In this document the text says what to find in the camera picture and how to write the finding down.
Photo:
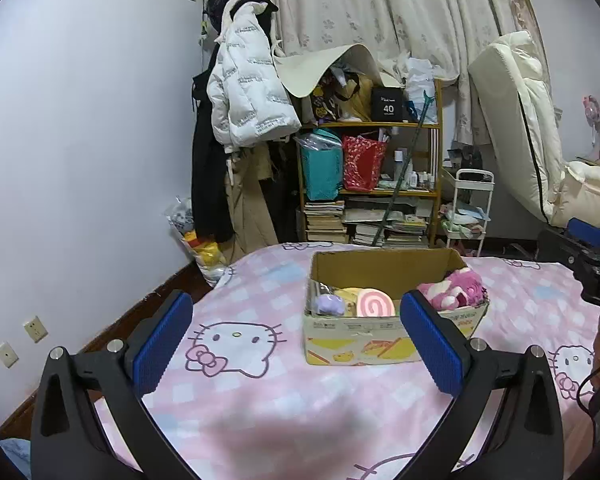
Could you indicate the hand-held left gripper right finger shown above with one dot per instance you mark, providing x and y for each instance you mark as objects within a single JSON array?
[{"x": 432, "y": 345}]

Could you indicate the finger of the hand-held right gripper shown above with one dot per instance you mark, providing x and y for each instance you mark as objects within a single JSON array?
[
  {"x": 555, "y": 247},
  {"x": 586, "y": 232}
]

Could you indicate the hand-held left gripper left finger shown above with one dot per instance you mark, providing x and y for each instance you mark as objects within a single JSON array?
[{"x": 162, "y": 345}]

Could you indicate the pink fluffy plush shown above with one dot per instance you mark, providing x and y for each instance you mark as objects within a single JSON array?
[{"x": 450, "y": 287}]

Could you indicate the pink roll cake plush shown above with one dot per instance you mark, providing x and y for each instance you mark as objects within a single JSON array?
[{"x": 375, "y": 305}]

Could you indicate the printed cardboard box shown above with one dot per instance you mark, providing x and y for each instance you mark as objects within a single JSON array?
[{"x": 360, "y": 340}]

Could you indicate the lavender fluffy toy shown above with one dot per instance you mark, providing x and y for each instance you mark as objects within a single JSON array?
[{"x": 328, "y": 304}]

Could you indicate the cream cushion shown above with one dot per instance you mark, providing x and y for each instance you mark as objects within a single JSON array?
[{"x": 587, "y": 185}]

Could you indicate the white trolley cart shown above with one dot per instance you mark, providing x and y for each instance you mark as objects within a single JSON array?
[{"x": 485, "y": 210}]

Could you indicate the yellow dog plush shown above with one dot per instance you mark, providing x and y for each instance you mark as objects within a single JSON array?
[{"x": 350, "y": 296}]

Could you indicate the plastic bag with yellow toys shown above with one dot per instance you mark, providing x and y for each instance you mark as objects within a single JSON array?
[{"x": 205, "y": 252}]

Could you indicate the pink cat-print bed sheet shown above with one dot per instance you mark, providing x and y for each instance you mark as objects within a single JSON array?
[{"x": 260, "y": 410}]

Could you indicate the stack of papers and magazines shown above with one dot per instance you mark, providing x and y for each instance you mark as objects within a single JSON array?
[{"x": 405, "y": 230}]

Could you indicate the pink desk fan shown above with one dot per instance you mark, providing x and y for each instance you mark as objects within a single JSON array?
[{"x": 594, "y": 110}]

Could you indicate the cream folded mattress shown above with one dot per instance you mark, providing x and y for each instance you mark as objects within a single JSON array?
[{"x": 510, "y": 110}]

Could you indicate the row of small cosmetic bottles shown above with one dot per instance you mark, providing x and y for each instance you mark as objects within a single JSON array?
[{"x": 415, "y": 177}]

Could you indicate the beige garment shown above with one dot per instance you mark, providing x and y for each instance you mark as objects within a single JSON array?
[{"x": 250, "y": 210}]

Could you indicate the stack of books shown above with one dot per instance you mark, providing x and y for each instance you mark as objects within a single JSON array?
[{"x": 325, "y": 222}]

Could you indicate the black coat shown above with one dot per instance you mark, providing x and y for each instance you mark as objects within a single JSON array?
[{"x": 207, "y": 185}]

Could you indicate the green pole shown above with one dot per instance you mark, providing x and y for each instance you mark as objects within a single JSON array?
[{"x": 405, "y": 165}]

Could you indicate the blue cloth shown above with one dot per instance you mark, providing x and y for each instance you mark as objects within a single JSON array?
[{"x": 12, "y": 460}]

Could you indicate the red patterned bag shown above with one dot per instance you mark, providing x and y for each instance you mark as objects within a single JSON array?
[{"x": 362, "y": 165}]

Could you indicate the teal bag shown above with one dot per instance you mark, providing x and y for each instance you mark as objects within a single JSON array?
[{"x": 322, "y": 175}]

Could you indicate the white plastic bag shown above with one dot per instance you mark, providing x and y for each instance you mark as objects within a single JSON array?
[{"x": 422, "y": 85}]

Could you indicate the black box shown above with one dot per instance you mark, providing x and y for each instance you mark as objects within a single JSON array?
[{"x": 387, "y": 105}]

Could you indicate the wooden shelf with clutter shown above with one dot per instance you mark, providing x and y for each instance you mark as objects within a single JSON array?
[{"x": 360, "y": 123}]

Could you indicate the brown printed bag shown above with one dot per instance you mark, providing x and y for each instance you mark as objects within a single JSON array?
[{"x": 352, "y": 92}]

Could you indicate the white puffer jacket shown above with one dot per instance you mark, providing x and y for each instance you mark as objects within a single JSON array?
[{"x": 245, "y": 85}]

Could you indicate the floral curtain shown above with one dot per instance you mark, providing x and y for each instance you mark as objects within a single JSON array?
[{"x": 380, "y": 5}]

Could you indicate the cream draped mat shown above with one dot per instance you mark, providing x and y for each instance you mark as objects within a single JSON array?
[{"x": 300, "y": 72}]

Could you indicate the wall socket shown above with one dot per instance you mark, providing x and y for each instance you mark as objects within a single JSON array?
[
  {"x": 6, "y": 355},
  {"x": 35, "y": 329}
]

